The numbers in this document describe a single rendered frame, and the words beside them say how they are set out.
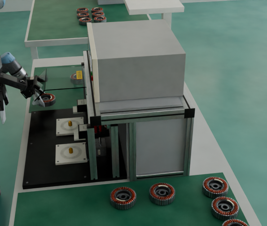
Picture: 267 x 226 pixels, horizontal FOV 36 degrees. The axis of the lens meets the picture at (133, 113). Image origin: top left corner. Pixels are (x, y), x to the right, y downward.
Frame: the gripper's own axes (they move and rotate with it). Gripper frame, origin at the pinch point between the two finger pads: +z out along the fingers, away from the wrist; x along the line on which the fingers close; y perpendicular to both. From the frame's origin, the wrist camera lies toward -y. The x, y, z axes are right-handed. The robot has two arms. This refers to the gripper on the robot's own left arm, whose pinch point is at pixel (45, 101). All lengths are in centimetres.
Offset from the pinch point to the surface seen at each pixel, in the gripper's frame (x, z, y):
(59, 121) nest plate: 19.5, 6.1, -5.3
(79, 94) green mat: -15.3, 14.3, -14.4
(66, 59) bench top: -70, 10, -7
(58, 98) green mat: -11.6, 7.9, -2.8
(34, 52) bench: -112, 6, 21
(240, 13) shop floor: -363, 194, -191
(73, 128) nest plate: 27.7, 10.0, -12.2
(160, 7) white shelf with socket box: -36, 1, -84
